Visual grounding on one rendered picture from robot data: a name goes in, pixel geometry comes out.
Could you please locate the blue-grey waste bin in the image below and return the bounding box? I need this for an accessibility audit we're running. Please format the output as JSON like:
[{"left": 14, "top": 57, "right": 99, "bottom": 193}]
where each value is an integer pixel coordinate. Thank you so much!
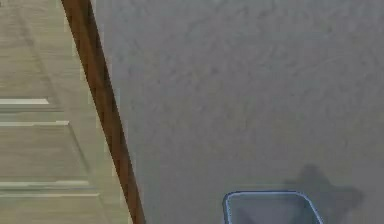
[{"left": 222, "top": 190, "right": 324, "bottom": 224}]

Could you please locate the pale grey panelled room door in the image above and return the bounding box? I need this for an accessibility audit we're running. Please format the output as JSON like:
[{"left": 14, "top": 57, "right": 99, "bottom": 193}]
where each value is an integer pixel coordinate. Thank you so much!
[{"left": 0, "top": 0, "right": 147, "bottom": 224}]

